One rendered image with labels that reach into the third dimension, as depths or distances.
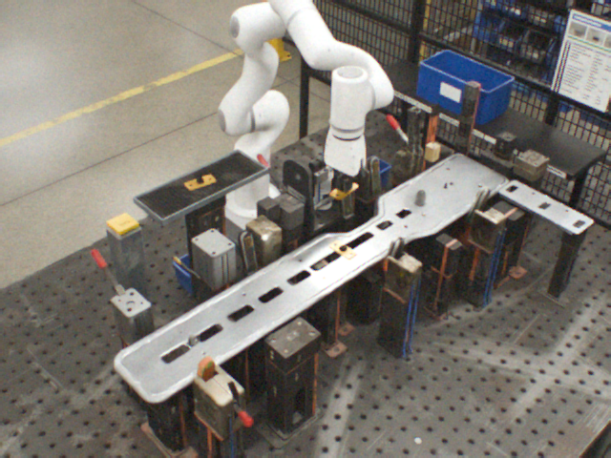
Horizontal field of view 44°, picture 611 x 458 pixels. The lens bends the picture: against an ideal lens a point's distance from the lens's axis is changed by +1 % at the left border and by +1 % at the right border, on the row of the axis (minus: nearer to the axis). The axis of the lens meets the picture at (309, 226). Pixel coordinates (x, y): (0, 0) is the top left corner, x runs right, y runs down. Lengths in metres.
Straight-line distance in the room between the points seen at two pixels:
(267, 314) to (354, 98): 0.59
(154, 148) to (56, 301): 2.10
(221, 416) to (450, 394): 0.76
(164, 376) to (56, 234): 2.18
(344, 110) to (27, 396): 1.17
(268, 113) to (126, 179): 1.93
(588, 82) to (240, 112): 1.15
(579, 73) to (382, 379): 1.21
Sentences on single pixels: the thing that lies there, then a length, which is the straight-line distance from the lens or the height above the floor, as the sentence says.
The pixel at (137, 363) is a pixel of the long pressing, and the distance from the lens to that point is 1.89.
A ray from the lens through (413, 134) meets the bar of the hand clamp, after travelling 2.45.
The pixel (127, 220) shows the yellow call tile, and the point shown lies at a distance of 2.04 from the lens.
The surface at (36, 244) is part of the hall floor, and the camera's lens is 3.91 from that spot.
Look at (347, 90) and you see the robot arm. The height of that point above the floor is 1.55.
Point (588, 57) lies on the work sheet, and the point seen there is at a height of 1.31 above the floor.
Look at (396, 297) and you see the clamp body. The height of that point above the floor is 0.93.
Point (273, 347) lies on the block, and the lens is 1.86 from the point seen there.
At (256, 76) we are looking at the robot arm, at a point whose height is 1.34.
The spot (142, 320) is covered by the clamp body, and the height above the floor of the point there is 1.03.
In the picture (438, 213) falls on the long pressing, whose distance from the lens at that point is 2.35.
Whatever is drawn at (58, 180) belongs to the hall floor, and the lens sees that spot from 4.32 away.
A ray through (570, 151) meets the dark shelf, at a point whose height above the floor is 1.03.
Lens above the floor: 2.40
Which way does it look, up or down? 38 degrees down
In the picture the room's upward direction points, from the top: 2 degrees clockwise
